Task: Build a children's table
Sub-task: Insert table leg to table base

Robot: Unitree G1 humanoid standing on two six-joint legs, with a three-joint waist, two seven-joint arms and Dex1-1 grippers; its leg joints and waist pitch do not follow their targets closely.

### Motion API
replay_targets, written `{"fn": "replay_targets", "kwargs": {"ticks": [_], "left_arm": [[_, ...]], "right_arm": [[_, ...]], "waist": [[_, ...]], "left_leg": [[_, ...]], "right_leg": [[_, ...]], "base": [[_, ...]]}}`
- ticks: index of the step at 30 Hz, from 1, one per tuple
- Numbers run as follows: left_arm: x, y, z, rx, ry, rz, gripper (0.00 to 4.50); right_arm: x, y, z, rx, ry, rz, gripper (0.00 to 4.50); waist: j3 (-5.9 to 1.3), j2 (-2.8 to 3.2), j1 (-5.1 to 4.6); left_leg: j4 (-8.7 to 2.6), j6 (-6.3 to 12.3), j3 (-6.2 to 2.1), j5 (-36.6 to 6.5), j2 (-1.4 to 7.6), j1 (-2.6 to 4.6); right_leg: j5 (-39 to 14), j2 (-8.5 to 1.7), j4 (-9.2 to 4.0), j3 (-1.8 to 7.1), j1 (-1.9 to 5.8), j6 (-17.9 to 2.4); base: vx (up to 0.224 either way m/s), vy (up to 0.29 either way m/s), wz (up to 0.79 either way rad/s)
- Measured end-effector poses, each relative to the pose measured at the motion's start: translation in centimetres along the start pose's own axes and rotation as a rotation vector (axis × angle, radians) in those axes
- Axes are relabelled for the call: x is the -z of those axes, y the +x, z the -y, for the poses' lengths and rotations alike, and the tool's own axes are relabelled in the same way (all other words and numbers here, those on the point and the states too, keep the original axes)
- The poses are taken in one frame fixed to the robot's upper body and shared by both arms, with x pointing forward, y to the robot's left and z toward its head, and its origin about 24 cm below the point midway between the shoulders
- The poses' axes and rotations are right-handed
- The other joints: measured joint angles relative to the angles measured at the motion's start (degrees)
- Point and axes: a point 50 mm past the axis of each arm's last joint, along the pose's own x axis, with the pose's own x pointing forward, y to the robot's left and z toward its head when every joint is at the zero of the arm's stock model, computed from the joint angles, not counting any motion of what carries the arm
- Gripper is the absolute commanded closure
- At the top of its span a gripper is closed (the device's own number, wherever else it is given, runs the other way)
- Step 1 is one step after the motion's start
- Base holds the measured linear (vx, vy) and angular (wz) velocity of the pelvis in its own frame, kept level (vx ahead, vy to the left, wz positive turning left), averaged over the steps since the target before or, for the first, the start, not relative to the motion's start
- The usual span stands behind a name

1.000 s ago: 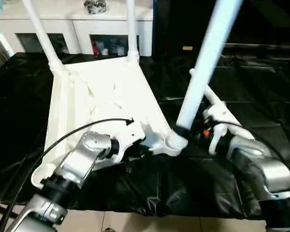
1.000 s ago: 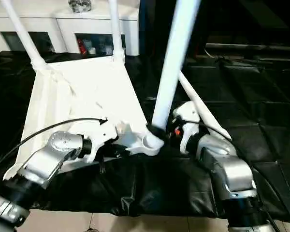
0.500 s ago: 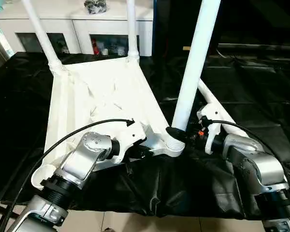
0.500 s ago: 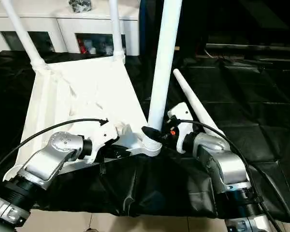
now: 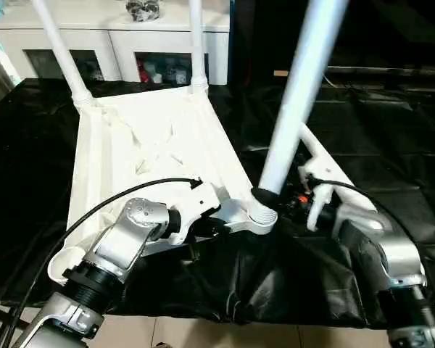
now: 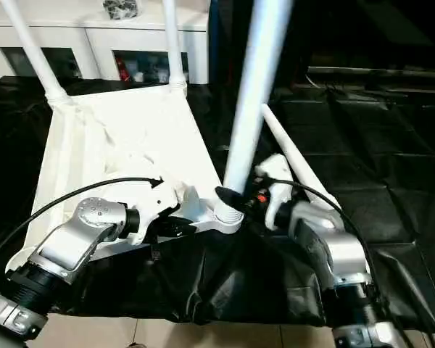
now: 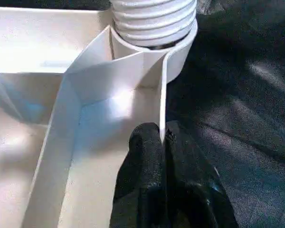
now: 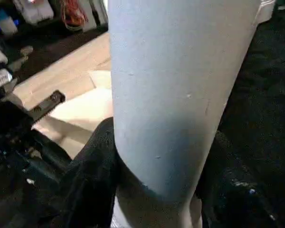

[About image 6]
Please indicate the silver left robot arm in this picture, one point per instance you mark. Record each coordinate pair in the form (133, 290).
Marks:
(65, 246)

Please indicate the white sideboard cabinet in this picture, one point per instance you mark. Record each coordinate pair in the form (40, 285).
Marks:
(94, 32)

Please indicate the black low shelf board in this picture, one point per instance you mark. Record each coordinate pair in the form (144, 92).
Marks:
(384, 72)

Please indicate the white plastic table leg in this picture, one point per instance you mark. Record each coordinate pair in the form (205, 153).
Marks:
(174, 43)
(257, 94)
(36, 51)
(297, 156)

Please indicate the grey crumpled object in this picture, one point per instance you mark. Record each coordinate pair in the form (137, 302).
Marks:
(121, 8)

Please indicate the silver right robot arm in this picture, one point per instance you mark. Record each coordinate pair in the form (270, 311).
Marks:
(333, 246)

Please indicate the white plastic table top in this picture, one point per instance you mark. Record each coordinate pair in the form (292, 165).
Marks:
(123, 138)

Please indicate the small white jar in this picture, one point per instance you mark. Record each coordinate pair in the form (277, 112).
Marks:
(159, 75)

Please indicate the red bottle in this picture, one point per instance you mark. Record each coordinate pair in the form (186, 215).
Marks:
(122, 71)

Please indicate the black plastic mat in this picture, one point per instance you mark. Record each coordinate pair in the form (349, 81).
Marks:
(377, 167)

